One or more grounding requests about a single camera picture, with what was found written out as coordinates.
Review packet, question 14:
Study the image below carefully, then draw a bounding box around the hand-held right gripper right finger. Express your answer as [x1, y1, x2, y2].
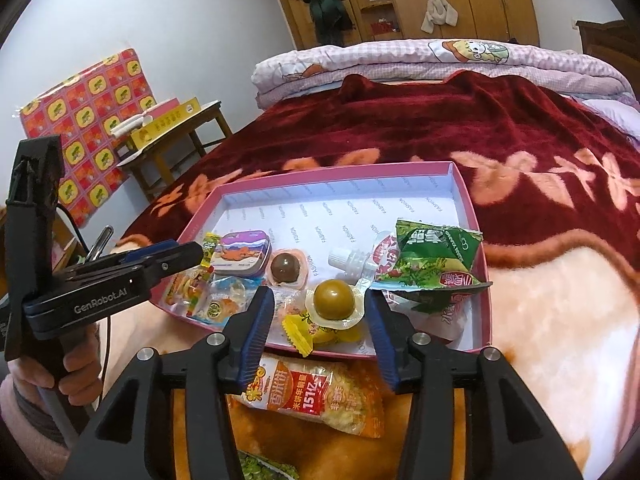
[364, 290, 584, 480]

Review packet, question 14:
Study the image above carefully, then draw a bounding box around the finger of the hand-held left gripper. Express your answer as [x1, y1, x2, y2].
[66, 240, 181, 282]
[142, 241, 206, 287]

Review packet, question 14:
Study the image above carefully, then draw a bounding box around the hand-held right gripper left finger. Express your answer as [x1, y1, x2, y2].
[62, 286, 277, 480]

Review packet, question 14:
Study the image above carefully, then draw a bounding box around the clear colourful gummy packet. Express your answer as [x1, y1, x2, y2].
[164, 260, 214, 322]

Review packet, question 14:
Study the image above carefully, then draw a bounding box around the yellow lemon candy packet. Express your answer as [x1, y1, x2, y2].
[281, 310, 317, 358]

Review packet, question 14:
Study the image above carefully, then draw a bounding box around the clear gold coin candy packet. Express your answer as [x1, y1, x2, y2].
[207, 278, 251, 324]

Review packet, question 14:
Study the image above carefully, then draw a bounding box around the clear orange snack packet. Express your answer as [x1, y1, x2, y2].
[270, 286, 307, 319]

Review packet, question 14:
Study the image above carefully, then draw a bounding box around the purple candy tin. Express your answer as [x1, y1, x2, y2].
[210, 230, 274, 277]

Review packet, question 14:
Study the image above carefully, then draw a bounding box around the olive ball jelly cup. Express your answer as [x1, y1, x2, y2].
[305, 278, 367, 347]

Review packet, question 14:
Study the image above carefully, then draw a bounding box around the orange rice cracker packet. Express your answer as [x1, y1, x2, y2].
[227, 354, 387, 439]

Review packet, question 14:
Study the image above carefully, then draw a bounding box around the brown ball jelly cup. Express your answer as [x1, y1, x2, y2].
[265, 248, 308, 289]

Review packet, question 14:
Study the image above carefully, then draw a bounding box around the pink jelly drink pouch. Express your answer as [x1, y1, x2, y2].
[328, 230, 477, 352]

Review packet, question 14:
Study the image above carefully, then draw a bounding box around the green pea snack packet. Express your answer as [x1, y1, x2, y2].
[375, 218, 494, 307]
[234, 449, 302, 480]

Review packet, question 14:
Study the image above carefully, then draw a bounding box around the pink cardboard box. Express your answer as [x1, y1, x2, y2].
[157, 161, 495, 361]

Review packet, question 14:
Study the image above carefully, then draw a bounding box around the person's left forearm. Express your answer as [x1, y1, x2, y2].
[0, 374, 77, 480]

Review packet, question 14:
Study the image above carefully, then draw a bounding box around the person's left hand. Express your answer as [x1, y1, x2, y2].
[9, 326, 102, 404]

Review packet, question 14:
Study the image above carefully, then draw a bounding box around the metal spring clip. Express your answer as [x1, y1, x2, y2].
[82, 227, 115, 262]

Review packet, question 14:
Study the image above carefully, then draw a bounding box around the small wooden table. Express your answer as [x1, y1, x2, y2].
[117, 100, 235, 202]

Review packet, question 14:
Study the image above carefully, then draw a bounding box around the white object on yellow box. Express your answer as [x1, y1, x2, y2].
[111, 112, 151, 139]

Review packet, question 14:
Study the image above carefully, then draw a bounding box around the yellow cardboard box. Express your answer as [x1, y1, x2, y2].
[129, 97, 202, 154]

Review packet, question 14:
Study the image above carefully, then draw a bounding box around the red yellow patterned board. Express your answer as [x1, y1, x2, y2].
[19, 49, 156, 229]

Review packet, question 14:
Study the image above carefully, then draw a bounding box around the red and tan printed blanket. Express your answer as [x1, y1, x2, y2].
[100, 72, 640, 480]

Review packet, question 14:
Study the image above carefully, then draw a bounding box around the folded pink cartoon quilt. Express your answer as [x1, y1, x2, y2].
[251, 37, 640, 112]

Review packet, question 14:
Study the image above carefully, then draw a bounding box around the dark hanging jacket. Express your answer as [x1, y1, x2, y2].
[294, 0, 355, 46]

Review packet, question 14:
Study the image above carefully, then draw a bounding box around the lilac bed sheet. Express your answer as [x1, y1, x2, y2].
[580, 97, 640, 137]

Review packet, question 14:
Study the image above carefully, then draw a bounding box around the beige hanging towel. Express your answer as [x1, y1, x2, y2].
[421, 0, 459, 36]

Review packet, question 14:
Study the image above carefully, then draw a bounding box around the dark wooden headboard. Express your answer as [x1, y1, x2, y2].
[575, 20, 640, 57]

